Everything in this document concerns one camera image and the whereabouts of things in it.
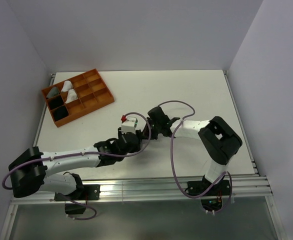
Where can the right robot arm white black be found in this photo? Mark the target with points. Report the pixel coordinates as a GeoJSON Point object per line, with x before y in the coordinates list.
{"type": "Point", "coordinates": [219, 139]}

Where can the aluminium frame rail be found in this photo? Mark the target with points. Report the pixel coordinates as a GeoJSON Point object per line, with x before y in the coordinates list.
{"type": "Point", "coordinates": [252, 213]}

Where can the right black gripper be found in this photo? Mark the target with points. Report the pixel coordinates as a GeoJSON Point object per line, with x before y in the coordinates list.
{"type": "Point", "coordinates": [153, 136]}

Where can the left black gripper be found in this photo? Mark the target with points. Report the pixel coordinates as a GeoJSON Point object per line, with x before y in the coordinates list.
{"type": "Point", "coordinates": [137, 147]}

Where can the grey rolled sock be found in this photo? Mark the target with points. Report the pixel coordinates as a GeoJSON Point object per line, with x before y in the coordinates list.
{"type": "Point", "coordinates": [54, 91]}

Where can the upper white rolled sock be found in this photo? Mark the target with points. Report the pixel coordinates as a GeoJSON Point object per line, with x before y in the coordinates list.
{"type": "Point", "coordinates": [67, 86]}

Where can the orange compartment tray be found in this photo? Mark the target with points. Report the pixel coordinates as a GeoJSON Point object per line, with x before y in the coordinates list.
{"type": "Point", "coordinates": [92, 91]}

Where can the white rolled sock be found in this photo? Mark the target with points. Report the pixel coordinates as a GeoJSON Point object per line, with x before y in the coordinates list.
{"type": "Point", "coordinates": [67, 86]}
{"type": "Point", "coordinates": [71, 96]}

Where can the lower white rolled sock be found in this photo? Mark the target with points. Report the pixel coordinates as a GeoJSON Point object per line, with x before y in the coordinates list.
{"type": "Point", "coordinates": [71, 96]}

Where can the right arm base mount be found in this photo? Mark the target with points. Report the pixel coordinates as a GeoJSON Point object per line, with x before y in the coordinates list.
{"type": "Point", "coordinates": [222, 188]}

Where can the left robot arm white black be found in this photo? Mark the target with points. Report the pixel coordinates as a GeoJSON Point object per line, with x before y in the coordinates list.
{"type": "Point", "coordinates": [35, 171]}

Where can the black sock with white stripes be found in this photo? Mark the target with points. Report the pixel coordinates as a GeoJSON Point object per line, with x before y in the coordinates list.
{"type": "Point", "coordinates": [55, 102]}

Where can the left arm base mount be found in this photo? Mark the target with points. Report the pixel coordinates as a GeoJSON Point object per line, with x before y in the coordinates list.
{"type": "Point", "coordinates": [77, 202]}

